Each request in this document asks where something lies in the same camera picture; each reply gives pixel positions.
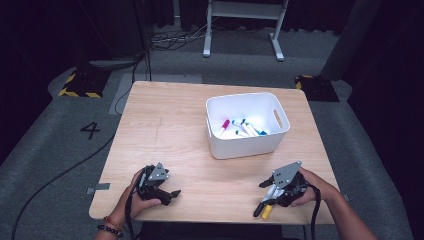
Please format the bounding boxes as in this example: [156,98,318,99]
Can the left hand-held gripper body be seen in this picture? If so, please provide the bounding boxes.
[137,162,171,202]

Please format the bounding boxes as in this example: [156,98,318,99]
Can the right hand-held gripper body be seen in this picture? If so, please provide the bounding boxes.
[272,160,310,208]

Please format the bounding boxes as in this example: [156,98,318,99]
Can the yellow marker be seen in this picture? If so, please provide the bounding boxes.
[261,204,275,221]

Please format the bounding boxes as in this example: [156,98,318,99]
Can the black marker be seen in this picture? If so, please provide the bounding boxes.
[252,184,279,218]

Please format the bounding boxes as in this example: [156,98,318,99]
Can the white plastic bin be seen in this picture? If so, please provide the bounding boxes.
[205,92,291,160]

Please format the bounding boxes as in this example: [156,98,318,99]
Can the light blue marker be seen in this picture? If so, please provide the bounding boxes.
[241,118,268,137]

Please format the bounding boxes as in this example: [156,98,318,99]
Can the pink marker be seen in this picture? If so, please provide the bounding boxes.
[218,118,231,138]

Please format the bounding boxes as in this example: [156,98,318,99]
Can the person's right hand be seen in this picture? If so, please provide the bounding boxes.
[290,167,340,208]

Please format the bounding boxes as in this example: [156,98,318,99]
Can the person's left hand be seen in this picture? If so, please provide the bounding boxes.
[113,168,162,224]

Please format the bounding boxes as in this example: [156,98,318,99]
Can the black yellow striped base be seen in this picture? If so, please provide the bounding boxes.
[58,67,113,99]
[294,74,341,103]

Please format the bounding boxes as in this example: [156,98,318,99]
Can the black stand pole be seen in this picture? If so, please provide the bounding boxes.
[132,0,153,83]

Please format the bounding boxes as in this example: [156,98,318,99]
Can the grey pillar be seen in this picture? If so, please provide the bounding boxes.
[319,0,383,82]

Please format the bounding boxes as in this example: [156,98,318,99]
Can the white metal stand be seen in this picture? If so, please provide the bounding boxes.
[202,0,290,62]

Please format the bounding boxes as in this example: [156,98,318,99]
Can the left hand-held gripper cable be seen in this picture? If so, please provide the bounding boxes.
[123,166,148,240]

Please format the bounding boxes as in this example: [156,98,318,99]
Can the hand-held gripper cable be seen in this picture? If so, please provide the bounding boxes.
[123,166,148,240]
[309,185,323,240]

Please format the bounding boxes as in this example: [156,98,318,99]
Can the right hand-held gripper cable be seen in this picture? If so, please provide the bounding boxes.
[309,185,323,240]

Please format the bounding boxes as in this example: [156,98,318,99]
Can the red cord bracelet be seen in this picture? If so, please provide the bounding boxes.
[102,215,126,232]

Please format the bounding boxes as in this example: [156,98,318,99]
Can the black bead bracelet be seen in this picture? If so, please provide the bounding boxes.
[96,224,124,238]

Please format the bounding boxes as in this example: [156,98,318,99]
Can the long black floor cable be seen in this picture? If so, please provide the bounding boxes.
[10,132,117,240]

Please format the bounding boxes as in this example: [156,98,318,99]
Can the bundle of floor cables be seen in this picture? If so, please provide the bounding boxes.
[148,21,214,52]

